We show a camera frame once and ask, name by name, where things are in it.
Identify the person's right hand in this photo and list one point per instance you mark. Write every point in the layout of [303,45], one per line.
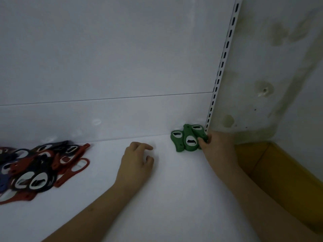
[220,153]

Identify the pile of red black openers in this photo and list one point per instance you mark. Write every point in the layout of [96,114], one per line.
[37,171]

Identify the person's left forearm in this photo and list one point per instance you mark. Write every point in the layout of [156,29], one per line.
[93,216]

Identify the person's left hand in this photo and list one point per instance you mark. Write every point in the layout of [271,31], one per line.
[132,168]

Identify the white slotted shelf upright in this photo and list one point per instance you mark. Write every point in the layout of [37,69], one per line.
[223,60]

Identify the person's right forearm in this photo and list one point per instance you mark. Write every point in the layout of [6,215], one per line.
[254,206]

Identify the yellow cardboard box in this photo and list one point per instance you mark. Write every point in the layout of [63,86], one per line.
[285,181]

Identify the person's left thumb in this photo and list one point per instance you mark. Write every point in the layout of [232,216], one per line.
[149,162]

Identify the person's right fingers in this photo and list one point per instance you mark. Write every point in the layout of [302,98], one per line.
[203,142]

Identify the green bottle opener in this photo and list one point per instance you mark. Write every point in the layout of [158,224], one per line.
[189,146]
[177,141]
[199,132]

